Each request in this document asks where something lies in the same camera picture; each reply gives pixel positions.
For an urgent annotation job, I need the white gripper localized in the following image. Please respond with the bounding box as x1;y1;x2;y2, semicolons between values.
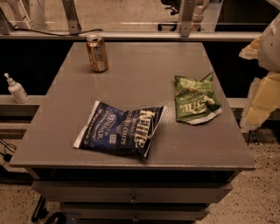
239;13;280;132

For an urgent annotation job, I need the orange soda can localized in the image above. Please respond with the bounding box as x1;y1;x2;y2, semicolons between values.
86;35;109;73

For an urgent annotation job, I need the green Kettle chips bag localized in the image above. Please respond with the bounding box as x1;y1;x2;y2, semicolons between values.
175;73;222;125

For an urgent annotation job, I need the grey drawer cabinet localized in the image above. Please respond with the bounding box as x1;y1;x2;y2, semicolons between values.
10;42;255;224

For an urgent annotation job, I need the blue Kettle chips bag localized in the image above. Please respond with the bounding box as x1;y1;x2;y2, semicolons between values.
73;101;165;158

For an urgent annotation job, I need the metal drawer knob upper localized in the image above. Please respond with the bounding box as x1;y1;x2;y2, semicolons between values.
129;194;139;204

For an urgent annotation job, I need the metal drawer knob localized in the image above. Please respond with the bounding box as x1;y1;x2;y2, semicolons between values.
129;194;139;204
132;215;140;222

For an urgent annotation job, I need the metal drawer knob lower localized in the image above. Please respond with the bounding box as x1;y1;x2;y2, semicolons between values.
132;215;140;222

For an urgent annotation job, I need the white pump bottle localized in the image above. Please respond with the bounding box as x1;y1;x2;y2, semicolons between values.
4;73;29;104

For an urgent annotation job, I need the black caster wheel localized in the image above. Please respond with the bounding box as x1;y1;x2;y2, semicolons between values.
31;196;67;224

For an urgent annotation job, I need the black cable on ledge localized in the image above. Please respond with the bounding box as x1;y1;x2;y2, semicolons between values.
8;23;103;37

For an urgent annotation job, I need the black cable at left floor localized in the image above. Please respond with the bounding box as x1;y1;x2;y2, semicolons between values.
0;137;18;167

